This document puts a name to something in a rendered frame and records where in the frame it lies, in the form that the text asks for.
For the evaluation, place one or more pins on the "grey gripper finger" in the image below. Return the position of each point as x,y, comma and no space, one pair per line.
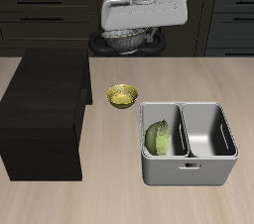
151,35

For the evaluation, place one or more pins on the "grey kitchen cupboard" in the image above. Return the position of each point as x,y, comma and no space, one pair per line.
231,33

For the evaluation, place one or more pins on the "dark wooden cabinet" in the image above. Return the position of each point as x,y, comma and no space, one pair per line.
43,112

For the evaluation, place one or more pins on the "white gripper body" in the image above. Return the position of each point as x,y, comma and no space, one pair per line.
149,13

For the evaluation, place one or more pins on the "yellow bowl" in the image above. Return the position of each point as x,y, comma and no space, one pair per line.
122,95

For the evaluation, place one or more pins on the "dark kitchen cupboard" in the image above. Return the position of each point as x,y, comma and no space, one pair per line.
49,33

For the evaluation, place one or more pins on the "white two-bin basket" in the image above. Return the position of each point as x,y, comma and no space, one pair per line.
188,170

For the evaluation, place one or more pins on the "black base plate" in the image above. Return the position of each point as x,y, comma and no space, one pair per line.
159,44

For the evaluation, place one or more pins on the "green bowl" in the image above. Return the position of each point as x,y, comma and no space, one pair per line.
158,138

